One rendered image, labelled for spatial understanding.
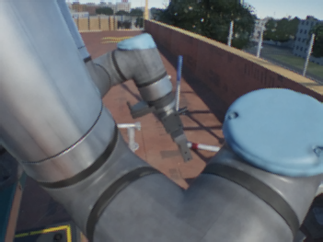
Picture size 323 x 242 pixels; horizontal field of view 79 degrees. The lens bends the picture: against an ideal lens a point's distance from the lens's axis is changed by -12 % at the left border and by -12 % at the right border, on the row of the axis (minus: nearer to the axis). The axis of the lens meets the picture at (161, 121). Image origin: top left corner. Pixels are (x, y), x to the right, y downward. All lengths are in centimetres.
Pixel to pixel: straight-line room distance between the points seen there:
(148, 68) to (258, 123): 41
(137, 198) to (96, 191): 4
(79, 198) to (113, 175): 3
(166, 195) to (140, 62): 42
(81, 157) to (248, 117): 13
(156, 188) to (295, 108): 12
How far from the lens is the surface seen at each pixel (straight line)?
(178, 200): 16
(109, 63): 56
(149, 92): 56
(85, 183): 18
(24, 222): 159
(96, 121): 16
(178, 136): 55
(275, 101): 19
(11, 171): 68
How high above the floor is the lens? 113
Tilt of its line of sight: 27 degrees down
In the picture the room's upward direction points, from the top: 3 degrees clockwise
